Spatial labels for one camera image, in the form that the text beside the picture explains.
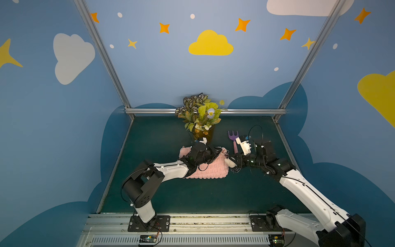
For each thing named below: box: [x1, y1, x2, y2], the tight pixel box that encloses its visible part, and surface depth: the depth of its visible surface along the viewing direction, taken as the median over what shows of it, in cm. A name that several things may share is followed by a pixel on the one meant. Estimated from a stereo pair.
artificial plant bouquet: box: [174, 92, 228, 132], surface depth 96 cm
